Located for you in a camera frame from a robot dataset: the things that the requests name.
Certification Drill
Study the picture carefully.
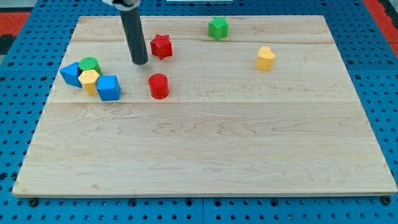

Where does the light wooden board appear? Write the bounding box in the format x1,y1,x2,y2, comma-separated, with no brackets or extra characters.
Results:
12,16,397,198

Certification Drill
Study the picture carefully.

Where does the green cylinder block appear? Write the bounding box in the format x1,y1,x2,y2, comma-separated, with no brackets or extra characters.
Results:
78,57,103,75

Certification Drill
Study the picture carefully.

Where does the blue triangle block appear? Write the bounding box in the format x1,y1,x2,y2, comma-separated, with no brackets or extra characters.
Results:
60,62,82,88

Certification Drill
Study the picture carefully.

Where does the yellow hexagon block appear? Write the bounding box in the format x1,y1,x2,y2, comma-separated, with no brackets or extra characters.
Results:
78,70,100,95

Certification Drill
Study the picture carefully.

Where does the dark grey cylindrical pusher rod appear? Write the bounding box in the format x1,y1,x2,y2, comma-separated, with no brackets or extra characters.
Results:
120,7,148,65

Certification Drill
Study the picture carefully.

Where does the yellow heart block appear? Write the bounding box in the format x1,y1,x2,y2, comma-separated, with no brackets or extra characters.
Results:
255,46,275,71

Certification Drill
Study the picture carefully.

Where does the red cylinder block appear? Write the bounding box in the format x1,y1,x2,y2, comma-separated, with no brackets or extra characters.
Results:
149,73,169,100

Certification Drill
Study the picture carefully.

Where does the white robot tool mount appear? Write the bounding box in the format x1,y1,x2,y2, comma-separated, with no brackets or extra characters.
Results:
101,0,141,11

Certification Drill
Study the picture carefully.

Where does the blue cube block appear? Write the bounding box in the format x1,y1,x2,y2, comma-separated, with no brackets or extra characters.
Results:
96,75,121,101

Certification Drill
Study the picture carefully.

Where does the red star block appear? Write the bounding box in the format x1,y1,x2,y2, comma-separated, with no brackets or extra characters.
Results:
150,34,173,60

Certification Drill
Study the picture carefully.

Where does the green star block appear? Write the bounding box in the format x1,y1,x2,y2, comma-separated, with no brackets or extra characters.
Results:
208,16,229,40

